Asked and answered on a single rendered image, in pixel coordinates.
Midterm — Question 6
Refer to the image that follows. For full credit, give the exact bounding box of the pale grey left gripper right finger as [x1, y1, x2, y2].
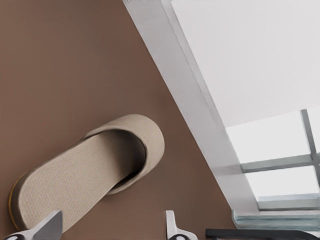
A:
[165, 210, 199, 240]

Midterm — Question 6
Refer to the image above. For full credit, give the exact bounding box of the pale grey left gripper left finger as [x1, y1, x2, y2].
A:
[1, 209, 63, 240]

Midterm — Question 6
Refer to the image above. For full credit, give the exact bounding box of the beige fabric slipper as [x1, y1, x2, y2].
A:
[8, 114, 166, 235]

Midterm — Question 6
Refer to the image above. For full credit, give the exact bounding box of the grey window frame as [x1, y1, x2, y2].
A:
[232, 108, 320, 230]

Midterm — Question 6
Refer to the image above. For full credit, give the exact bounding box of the silver frame rail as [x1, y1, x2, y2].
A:
[122, 0, 261, 230]

